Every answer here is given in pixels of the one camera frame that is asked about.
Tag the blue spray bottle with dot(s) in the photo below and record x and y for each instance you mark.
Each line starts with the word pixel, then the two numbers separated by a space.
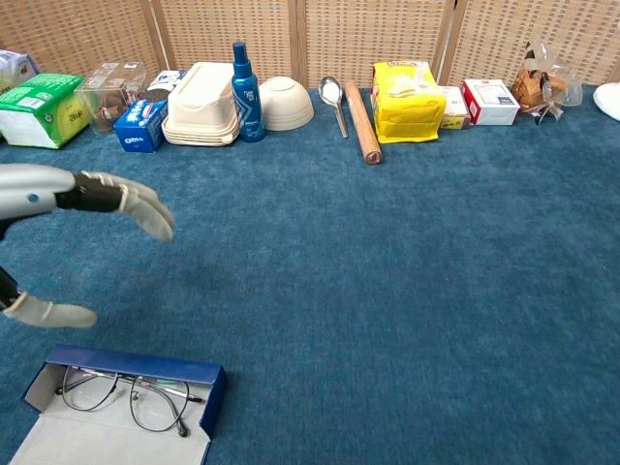
pixel 247 102

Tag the beige lidded lunch container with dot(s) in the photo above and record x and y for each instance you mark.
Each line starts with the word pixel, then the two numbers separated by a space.
pixel 203 106

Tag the yellow biscuit bag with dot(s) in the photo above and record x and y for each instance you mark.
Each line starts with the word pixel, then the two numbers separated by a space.
pixel 407 111

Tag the white foam mannequin head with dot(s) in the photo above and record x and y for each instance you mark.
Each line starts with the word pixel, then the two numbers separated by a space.
pixel 610 99

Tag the white blue tissue pack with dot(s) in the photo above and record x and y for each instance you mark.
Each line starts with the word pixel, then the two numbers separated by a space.
pixel 12 68

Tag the clear plastic snack box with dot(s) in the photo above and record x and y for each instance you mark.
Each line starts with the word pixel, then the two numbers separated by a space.
pixel 111 92

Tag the white red box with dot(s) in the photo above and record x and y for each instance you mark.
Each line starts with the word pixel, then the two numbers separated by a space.
pixel 491 104

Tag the wicker folding screen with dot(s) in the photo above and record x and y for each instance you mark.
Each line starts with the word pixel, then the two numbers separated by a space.
pixel 339 34

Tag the beige upturned bowl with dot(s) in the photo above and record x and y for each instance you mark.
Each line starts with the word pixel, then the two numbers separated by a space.
pixel 286 106

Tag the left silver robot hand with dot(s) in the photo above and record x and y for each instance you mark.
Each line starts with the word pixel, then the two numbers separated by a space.
pixel 29 189

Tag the wooden rolling pin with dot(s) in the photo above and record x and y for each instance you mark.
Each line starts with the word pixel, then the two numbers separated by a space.
pixel 362 121

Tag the green tissue pack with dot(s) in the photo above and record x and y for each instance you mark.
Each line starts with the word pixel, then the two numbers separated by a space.
pixel 34 111

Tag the metal spoon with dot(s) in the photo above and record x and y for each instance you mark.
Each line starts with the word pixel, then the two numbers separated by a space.
pixel 330 91

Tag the blue Oreo box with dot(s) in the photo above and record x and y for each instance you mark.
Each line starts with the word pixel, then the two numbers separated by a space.
pixel 138 126

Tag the white blue Oreo packet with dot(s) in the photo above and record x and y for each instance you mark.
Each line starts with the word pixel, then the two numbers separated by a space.
pixel 167 80

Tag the eyeglasses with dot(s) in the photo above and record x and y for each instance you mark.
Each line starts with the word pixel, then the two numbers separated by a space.
pixel 92 392

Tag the blue felt table cloth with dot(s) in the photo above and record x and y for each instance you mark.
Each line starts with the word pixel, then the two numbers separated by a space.
pixel 387 290

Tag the clear bag of pastries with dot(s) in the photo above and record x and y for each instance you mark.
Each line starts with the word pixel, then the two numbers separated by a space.
pixel 530 89

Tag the small pink box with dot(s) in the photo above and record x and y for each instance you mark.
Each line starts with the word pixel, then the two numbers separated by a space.
pixel 454 106

